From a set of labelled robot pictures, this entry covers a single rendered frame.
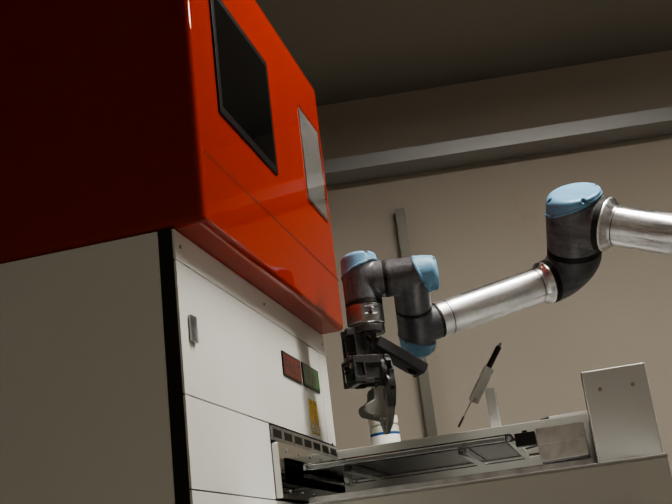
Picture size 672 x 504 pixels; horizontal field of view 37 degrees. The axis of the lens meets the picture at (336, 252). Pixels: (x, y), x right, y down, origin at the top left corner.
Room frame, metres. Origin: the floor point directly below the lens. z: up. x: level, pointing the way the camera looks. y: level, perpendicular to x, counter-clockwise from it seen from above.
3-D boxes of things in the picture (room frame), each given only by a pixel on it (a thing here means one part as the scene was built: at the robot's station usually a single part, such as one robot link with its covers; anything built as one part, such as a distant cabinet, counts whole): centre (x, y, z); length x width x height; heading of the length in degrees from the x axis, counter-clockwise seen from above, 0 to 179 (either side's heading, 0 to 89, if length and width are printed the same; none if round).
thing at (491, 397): (2.11, -0.27, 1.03); 0.06 x 0.04 x 0.13; 77
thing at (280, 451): (1.93, 0.10, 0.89); 0.44 x 0.02 x 0.10; 167
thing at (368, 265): (1.93, -0.05, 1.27); 0.09 x 0.08 x 0.11; 88
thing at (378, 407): (1.92, -0.05, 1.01); 0.06 x 0.03 x 0.09; 111
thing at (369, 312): (1.93, -0.04, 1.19); 0.08 x 0.08 x 0.05
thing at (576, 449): (1.85, -0.37, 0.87); 0.36 x 0.08 x 0.03; 167
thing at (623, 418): (1.75, -0.45, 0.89); 0.55 x 0.09 x 0.14; 167
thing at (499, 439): (1.72, -0.07, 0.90); 0.37 x 0.01 x 0.01; 77
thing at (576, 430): (1.70, -0.34, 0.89); 0.08 x 0.03 x 0.03; 77
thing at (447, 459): (1.90, -0.11, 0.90); 0.34 x 0.34 x 0.01; 77
